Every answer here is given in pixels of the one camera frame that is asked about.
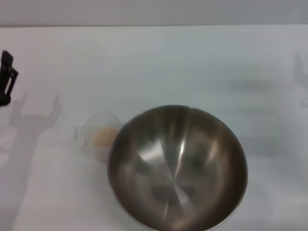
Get translucent plastic measuring cup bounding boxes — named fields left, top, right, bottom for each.
left=74, top=113, right=126, bottom=165

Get white rice grains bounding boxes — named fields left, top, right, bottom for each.
left=90, top=127, right=119, bottom=147

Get stainless steel mixing bowl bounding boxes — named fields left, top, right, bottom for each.
left=107, top=104, right=249, bottom=231

